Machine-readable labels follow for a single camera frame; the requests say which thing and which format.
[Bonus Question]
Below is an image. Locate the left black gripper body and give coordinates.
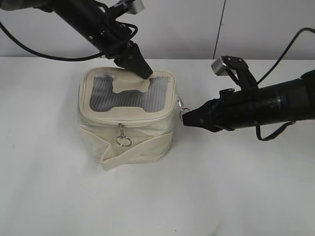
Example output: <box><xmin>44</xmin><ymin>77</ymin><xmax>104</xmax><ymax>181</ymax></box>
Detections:
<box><xmin>83</xmin><ymin>14</ymin><xmax>138</xmax><ymax>66</ymax></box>

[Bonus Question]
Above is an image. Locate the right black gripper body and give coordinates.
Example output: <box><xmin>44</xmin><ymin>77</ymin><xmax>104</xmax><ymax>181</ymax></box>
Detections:
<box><xmin>209</xmin><ymin>88</ymin><xmax>258</xmax><ymax>133</ymax></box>

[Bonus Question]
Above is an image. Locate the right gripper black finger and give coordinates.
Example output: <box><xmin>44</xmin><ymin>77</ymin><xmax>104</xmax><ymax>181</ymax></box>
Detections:
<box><xmin>182</xmin><ymin>99</ymin><xmax>219</xmax><ymax>129</ymax></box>

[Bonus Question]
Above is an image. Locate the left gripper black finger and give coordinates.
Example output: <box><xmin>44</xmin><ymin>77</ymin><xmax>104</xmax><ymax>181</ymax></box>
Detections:
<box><xmin>120</xmin><ymin>43</ymin><xmax>153</xmax><ymax>79</ymax></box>

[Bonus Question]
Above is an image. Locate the zipper ring pull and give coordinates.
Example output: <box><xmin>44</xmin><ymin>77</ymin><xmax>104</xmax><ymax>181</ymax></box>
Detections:
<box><xmin>115</xmin><ymin>123</ymin><xmax>132</xmax><ymax>147</ymax></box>
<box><xmin>177</xmin><ymin>95</ymin><xmax>190</xmax><ymax>122</ymax></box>

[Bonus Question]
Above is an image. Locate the cream canvas zipper bag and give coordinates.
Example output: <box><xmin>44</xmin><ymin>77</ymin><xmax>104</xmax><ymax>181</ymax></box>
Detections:
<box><xmin>77</xmin><ymin>67</ymin><xmax>178</xmax><ymax>171</ymax></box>

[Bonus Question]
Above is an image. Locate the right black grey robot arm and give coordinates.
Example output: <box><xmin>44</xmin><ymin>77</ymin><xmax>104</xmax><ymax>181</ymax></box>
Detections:
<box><xmin>183</xmin><ymin>71</ymin><xmax>315</xmax><ymax>132</ymax></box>

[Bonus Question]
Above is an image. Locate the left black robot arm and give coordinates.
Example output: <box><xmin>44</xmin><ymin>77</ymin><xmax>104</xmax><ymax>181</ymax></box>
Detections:
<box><xmin>0</xmin><ymin>0</ymin><xmax>153</xmax><ymax>79</ymax></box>

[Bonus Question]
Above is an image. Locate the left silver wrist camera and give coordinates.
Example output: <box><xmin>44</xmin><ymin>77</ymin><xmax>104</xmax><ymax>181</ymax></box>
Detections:
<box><xmin>115</xmin><ymin>0</ymin><xmax>145</xmax><ymax>15</ymax></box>

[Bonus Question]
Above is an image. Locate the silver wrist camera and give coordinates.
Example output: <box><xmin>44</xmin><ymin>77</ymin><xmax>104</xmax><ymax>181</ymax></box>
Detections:
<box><xmin>211</xmin><ymin>56</ymin><xmax>258</xmax><ymax>91</ymax></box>
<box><xmin>115</xmin><ymin>0</ymin><xmax>145</xmax><ymax>15</ymax></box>

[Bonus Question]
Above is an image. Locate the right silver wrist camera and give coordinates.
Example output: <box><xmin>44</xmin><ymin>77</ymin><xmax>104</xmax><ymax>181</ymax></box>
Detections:
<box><xmin>211</xmin><ymin>56</ymin><xmax>258</xmax><ymax>91</ymax></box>

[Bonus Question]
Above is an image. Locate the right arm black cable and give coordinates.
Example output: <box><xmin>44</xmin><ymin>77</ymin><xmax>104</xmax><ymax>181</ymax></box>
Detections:
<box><xmin>254</xmin><ymin>27</ymin><xmax>315</xmax><ymax>141</ymax></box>

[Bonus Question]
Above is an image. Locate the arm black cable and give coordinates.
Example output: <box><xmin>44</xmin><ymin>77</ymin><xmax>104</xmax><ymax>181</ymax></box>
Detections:
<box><xmin>254</xmin><ymin>27</ymin><xmax>315</xmax><ymax>141</ymax></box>
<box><xmin>0</xmin><ymin>21</ymin><xmax>138</xmax><ymax>61</ymax></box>

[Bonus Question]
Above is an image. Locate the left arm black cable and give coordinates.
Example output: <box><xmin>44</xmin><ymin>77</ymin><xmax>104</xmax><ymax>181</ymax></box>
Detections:
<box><xmin>0</xmin><ymin>21</ymin><xmax>138</xmax><ymax>61</ymax></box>

